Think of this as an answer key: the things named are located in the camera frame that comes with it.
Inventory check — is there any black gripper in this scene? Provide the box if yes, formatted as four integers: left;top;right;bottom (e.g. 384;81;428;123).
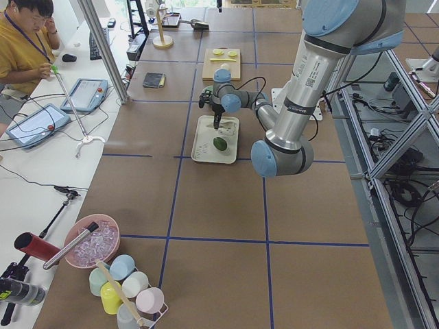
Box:
210;92;225;130

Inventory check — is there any translucent white spoon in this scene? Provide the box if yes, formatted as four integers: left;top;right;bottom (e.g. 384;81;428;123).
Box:
219;121;235;132

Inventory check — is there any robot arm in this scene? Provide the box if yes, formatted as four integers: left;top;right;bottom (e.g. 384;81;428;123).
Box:
199;0;406;178

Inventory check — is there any light green bowl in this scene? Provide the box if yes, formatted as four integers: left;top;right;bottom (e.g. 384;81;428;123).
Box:
200;85;213;102

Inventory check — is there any metal muddler in bowl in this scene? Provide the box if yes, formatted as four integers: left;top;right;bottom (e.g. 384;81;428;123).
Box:
43;221;99;270

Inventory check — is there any pink bowl of ice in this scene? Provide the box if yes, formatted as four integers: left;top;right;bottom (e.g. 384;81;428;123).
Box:
64;214;120;269

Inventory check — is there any green avocado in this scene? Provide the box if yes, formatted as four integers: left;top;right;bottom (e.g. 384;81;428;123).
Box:
213;136;228;151

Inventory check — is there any white bear tray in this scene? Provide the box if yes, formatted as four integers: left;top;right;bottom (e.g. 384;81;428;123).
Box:
191;115;239;164

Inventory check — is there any bamboo cutting board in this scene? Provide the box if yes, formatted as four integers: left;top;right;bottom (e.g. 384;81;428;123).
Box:
202;48;241;81

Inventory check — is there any yellow plastic knife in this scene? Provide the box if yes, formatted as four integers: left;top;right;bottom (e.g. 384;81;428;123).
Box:
209;58;237;62

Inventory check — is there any yellow sponge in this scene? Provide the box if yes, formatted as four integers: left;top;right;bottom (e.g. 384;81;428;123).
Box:
159;75;166;88

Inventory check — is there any grey folded cloth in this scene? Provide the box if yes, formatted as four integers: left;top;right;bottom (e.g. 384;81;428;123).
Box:
142;72;166;88

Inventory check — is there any wooden mug tree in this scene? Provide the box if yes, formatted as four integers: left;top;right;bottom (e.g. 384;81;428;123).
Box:
152;8;174;49

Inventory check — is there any metal ice scoop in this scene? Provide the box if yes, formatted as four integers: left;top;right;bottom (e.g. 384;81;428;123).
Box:
179;19;209;31

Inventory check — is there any far teach pendant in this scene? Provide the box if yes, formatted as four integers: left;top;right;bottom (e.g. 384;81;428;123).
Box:
69;78;109;113

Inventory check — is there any teach pendant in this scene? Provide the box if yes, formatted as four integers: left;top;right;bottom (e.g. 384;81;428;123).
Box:
69;78;109;113
6;103;71;149

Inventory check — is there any black keyboard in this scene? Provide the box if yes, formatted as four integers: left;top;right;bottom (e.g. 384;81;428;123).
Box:
88;27;110;60

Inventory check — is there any black computer mouse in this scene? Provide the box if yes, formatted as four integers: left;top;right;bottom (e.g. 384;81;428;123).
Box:
62;53;77;62

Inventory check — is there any blue cup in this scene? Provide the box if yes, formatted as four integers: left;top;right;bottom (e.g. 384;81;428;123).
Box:
109;254;135;280

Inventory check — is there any white cup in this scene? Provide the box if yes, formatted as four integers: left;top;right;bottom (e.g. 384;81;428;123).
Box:
121;271;149;298

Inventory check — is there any near teach pendant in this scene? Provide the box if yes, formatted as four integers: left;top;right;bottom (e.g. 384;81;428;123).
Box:
6;103;71;149

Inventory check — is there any pink cup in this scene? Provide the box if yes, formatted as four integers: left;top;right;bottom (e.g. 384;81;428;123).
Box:
135;287;165;314

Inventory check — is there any green cup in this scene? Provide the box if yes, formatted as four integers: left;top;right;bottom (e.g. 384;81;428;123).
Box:
88;267;107;297

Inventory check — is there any person in yellow shirt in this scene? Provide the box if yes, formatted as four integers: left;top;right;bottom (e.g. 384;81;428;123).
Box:
1;0;60;95

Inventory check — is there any yellow cup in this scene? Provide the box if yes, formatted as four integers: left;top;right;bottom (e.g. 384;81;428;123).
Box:
100;282;123;315

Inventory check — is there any red cylinder bottle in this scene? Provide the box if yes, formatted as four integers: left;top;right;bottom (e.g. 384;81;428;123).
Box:
14;232;60;261

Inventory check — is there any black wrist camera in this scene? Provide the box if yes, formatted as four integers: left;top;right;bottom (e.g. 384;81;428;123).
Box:
198;90;212;108

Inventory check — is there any aluminium frame post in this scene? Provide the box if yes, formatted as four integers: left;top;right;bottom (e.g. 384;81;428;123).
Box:
78;0;129;104

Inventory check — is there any white wire cup rack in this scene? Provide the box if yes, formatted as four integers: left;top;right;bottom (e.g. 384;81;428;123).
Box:
139;303;169;328

